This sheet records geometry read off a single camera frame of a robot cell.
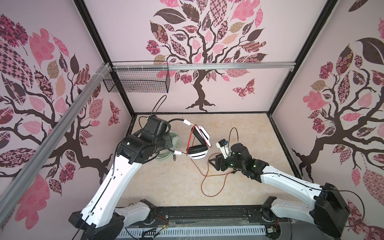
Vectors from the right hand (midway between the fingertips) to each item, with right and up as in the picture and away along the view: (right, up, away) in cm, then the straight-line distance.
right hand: (213, 157), depth 79 cm
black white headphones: (-9, +6, -18) cm, 21 cm away
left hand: (-23, +10, -12) cm, 28 cm away
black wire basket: (-57, +55, +43) cm, 90 cm away
